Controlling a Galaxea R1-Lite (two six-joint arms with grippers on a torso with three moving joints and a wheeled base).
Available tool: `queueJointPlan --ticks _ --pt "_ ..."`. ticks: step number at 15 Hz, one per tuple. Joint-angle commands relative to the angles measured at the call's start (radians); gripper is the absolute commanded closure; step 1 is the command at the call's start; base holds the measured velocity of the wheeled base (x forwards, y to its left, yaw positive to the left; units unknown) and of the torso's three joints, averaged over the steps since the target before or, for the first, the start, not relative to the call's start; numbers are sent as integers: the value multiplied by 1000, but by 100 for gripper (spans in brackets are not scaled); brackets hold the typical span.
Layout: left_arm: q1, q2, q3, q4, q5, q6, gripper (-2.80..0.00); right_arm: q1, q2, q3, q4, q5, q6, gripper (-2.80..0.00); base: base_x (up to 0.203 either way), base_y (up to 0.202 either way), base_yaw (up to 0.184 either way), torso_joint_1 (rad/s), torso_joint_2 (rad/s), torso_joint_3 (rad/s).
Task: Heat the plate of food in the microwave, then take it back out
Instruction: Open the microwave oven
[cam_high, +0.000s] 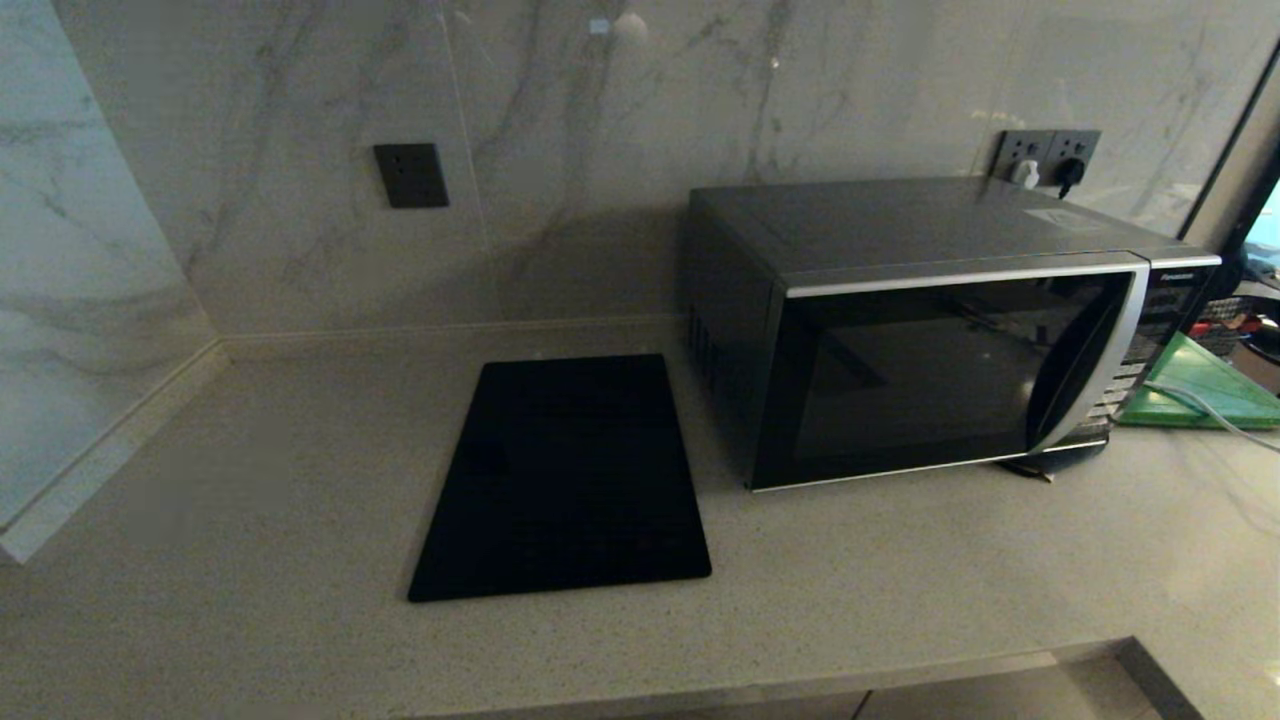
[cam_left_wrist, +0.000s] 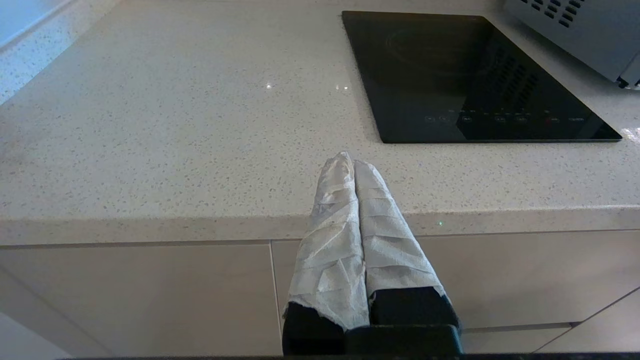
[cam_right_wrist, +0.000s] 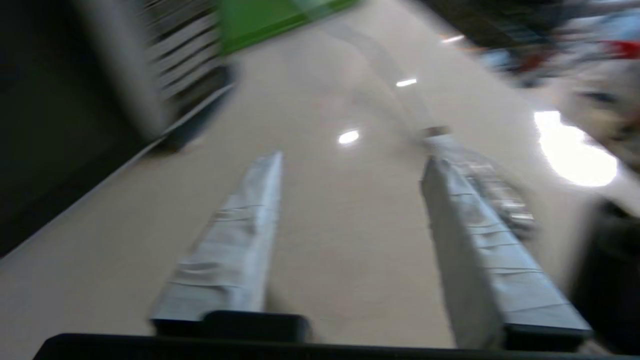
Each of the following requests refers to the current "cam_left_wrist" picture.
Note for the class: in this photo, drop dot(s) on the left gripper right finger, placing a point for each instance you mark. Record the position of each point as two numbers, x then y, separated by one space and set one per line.
395 250

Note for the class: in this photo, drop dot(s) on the silver black microwave oven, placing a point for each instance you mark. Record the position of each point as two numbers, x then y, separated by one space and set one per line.
580 35

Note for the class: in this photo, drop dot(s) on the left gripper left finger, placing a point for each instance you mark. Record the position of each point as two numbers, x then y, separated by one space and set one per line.
330 260

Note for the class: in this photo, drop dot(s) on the black induction cooktop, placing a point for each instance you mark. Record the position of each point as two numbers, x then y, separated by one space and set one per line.
450 75

